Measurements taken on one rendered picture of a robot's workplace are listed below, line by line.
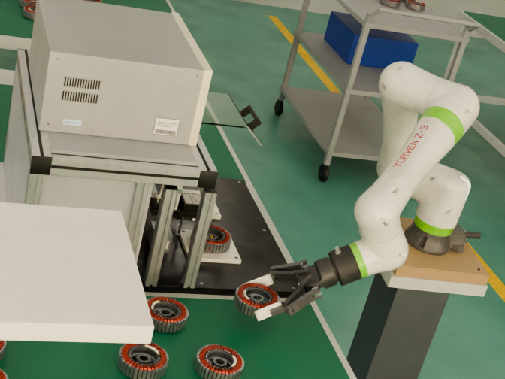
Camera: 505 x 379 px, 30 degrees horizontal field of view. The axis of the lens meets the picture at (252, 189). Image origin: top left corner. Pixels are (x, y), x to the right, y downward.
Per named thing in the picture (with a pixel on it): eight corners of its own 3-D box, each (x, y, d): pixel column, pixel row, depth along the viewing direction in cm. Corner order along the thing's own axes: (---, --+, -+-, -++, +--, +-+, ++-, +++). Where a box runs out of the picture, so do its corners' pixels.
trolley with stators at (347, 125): (358, 121, 605) (405, -32, 562) (423, 198, 521) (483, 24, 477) (271, 110, 585) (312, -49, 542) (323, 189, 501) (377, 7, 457)
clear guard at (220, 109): (241, 113, 294) (246, 95, 292) (262, 147, 274) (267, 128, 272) (139, 101, 283) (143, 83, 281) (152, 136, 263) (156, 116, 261)
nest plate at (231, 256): (228, 235, 272) (228, 231, 271) (240, 264, 259) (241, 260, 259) (177, 231, 267) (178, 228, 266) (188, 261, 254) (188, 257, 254)
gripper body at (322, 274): (325, 249, 238) (291, 262, 238) (334, 268, 231) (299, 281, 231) (332, 271, 242) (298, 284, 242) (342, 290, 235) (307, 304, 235)
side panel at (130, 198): (125, 289, 239) (147, 177, 226) (126, 295, 237) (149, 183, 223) (12, 283, 230) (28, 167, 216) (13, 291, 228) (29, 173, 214)
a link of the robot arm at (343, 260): (365, 288, 236) (354, 267, 244) (354, 252, 230) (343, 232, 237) (343, 296, 236) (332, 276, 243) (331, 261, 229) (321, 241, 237)
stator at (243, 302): (271, 293, 243) (274, 282, 242) (281, 319, 234) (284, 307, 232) (229, 292, 240) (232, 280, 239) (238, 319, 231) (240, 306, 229)
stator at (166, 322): (192, 317, 235) (195, 305, 233) (175, 340, 225) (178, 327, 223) (152, 301, 237) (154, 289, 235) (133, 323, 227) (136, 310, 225)
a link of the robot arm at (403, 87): (389, 156, 302) (392, 44, 258) (435, 177, 296) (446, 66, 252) (369, 186, 297) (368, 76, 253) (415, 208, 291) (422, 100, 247)
